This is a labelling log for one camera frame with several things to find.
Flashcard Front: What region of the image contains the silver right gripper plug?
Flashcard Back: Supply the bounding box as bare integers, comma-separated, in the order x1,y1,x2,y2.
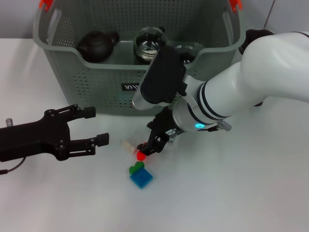
169,129,179,145

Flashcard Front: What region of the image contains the round glass jar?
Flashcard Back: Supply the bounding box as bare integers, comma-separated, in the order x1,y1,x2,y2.
133,26,168,58

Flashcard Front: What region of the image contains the grey-green perforated storage bin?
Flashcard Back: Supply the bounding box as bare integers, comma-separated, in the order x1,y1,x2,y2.
32,0,245,116

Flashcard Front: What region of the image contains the black bin logo label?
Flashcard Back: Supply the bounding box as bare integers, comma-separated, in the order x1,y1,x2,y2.
122,82,140,92

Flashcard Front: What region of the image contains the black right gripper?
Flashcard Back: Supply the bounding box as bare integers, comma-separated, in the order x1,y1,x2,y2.
137,106,179,156

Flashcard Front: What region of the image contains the orange bin handle clip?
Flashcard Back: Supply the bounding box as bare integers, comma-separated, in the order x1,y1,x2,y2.
229,0,242,13
40,0,53,12

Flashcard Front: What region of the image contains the small green toy brick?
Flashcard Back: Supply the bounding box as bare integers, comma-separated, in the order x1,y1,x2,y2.
128,161,145,175

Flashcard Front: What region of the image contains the blue square toy brick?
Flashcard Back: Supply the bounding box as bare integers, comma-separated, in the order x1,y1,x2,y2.
129,168,155,189

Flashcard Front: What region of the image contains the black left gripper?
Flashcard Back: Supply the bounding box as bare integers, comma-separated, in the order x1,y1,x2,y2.
0,103,110,162

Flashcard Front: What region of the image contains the small white toy brick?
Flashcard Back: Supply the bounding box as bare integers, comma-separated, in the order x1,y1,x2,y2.
120,139,137,153

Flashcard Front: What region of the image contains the glass pitcher black lid handle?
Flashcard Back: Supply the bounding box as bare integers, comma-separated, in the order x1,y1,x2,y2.
238,28,276,108

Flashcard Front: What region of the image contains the left arm cable with plug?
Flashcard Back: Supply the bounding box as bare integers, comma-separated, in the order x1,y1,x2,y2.
0,157,26,175

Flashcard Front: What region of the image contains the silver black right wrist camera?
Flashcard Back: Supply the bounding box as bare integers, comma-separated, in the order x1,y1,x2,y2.
132,45,188,111

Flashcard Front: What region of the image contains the black clay teapot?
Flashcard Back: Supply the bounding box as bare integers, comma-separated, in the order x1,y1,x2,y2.
77,30,120,63

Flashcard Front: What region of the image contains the glass teacup black handle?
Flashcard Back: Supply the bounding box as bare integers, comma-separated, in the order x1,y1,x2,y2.
134,52,155,65
173,44,201,65

